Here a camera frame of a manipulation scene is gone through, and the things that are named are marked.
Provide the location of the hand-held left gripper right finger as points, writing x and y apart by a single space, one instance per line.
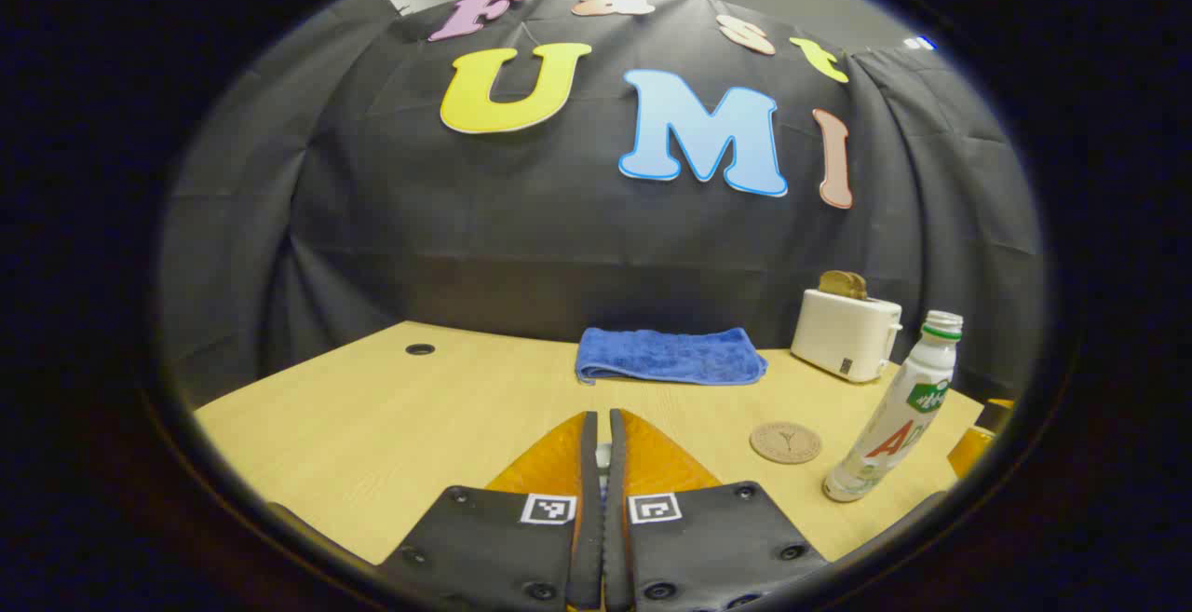
618 519

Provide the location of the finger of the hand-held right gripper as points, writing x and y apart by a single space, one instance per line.
968 452

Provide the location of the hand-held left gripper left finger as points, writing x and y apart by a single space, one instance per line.
587 519

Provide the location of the white water bottle green label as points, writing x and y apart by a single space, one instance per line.
894 426

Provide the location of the round wooden coaster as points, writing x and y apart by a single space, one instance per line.
785 442

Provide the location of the blue folded towel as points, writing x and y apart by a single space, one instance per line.
670 356

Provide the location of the white toaster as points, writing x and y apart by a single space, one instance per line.
838 333

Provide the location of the brown toast slice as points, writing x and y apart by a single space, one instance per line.
843 284

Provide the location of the black backdrop cloth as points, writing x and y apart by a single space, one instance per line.
521 221

